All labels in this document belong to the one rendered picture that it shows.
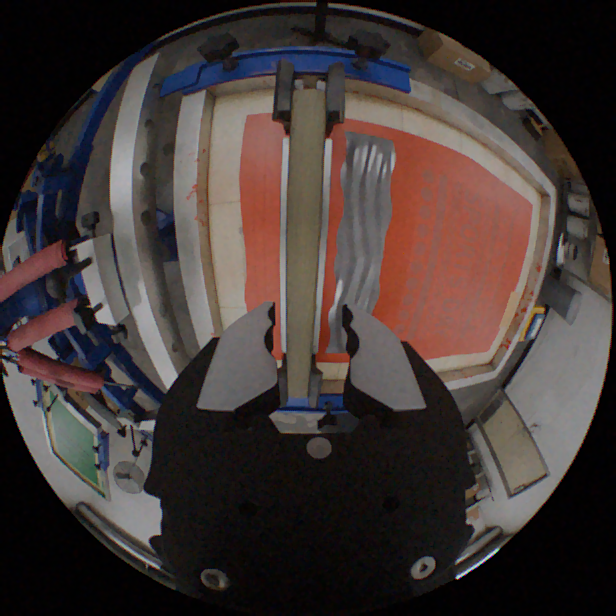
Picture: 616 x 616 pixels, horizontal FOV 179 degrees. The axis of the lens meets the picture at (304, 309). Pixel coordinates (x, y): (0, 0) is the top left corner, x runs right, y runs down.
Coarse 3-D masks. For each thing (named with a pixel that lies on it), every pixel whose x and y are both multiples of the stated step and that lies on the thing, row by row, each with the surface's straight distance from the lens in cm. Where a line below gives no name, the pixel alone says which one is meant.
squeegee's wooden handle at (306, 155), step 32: (320, 96) 20; (320, 128) 19; (288, 160) 18; (320, 160) 18; (288, 192) 17; (320, 192) 17; (288, 224) 17; (320, 224) 18; (288, 256) 18; (288, 288) 19; (288, 320) 20; (288, 352) 23; (288, 384) 27
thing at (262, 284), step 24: (264, 264) 29; (384, 264) 31; (408, 264) 32; (264, 288) 30; (384, 288) 32; (504, 288) 54; (384, 312) 34; (504, 312) 59; (480, 336) 56; (336, 360) 38
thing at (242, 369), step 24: (264, 312) 11; (240, 336) 9; (264, 336) 9; (216, 360) 8; (240, 360) 8; (264, 360) 8; (216, 384) 7; (240, 384) 7; (264, 384) 7; (216, 408) 7; (240, 408) 6; (264, 408) 7
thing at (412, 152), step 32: (256, 128) 31; (352, 128) 31; (384, 128) 33; (256, 160) 29; (416, 160) 33; (448, 160) 37; (256, 192) 28; (416, 192) 32; (480, 192) 42; (512, 192) 51; (256, 224) 28; (384, 256) 30; (512, 256) 53
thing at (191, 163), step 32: (192, 96) 34; (384, 96) 35; (416, 96) 34; (448, 96) 39; (192, 128) 31; (480, 128) 41; (192, 160) 29; (512, 160) 50; (192, 192) 28; (544, 192) 64; (192, 224) 28; (544, 224) 64; (192, 256) 29; (544, 256) 63; (192, 288) 31; (192, 320) 34; (512, 320) 65; (448, 384) 54
